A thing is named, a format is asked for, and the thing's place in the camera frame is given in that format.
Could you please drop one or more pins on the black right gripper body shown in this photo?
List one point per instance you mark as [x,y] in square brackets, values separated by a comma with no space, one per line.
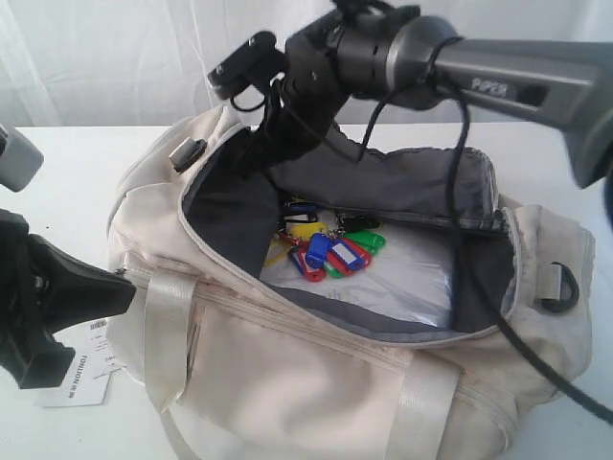
[303,105]

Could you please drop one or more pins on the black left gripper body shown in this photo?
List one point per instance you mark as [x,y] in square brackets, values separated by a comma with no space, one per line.
[24,346]

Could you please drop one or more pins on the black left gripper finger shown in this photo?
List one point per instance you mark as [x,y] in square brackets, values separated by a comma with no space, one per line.
[59,291]

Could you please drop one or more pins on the colourful key tag bunch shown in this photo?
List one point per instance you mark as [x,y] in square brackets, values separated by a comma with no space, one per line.
[321,243]

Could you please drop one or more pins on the cream duffel bag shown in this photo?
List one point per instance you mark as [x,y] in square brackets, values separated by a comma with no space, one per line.
[239,369]

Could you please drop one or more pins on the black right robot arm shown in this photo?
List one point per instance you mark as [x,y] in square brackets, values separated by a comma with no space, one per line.
[373,51]

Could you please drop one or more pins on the clear plastic packet in bag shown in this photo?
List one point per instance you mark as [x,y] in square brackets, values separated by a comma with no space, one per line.
[406,281]

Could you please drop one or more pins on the white barcode hang tag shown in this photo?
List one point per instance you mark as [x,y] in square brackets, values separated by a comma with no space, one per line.
[94,353]

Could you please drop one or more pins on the white brand hang tag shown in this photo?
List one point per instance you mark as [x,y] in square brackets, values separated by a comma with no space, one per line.
[84,385]

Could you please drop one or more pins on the white backdrop curtain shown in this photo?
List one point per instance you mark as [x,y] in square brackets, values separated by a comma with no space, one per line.
[144,63]

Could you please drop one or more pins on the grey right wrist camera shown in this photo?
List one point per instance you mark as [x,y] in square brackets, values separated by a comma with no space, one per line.
[254,63]

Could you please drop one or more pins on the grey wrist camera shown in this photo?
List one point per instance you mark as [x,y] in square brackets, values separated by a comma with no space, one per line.
[20,159]
[254,63]

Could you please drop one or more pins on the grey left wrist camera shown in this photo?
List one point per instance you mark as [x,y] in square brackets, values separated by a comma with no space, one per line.
[20,159]

